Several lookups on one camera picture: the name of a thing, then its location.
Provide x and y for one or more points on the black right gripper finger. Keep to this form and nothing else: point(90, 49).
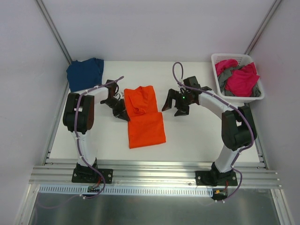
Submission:
point(182, 111)
point(169, 100)

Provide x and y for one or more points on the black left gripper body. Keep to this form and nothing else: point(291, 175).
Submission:
point(117, 106)

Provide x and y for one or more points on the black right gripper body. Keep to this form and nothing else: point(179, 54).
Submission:
point(177, 101)

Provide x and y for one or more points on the orange t shirt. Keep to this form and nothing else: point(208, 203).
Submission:
point(146, 125)

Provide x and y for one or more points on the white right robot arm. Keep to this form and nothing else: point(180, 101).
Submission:
point(237, 128)

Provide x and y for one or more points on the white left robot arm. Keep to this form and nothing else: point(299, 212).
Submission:
point(78, 117)

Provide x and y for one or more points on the grey t shirt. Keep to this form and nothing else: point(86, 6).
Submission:
point(225, 79)

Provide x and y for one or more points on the blue folded t shirt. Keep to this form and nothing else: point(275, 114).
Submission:
point(86, 74)

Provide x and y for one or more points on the white plastic basket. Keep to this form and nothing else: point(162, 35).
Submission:
point(236, 77)

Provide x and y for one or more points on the pink t shirt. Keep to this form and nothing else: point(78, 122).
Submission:
point(241, 79)

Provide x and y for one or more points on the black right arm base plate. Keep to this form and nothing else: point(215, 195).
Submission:
point(215, 178)

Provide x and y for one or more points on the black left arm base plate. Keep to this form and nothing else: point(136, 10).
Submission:
point(90, 176)

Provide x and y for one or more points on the right corner aluminium post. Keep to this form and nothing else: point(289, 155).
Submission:
point(263, 25)

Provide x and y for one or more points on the corner aluminium post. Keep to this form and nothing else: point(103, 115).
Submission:
point(51, 25)
point(263, 25)

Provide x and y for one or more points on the white slotted cable duct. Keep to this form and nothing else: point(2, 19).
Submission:
point(127, 190)

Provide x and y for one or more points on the aluminium front mounting rail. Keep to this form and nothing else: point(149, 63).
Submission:
point(155, 174)

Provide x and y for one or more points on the left corner aluminium post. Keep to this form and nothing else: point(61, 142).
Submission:
point(51, 25)

